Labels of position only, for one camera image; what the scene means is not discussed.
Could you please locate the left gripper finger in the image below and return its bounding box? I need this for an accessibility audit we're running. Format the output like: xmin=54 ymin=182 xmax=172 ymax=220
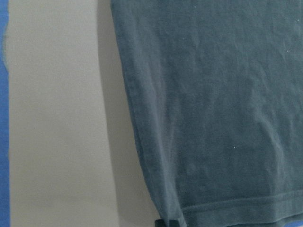
xmin=155 ymin=219 xmax=179 ymax=227

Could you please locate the black graphic t-shirt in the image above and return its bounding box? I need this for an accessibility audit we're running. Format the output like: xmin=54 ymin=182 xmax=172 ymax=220
xmin=111 ymin=0 xmax=303 ymax=227

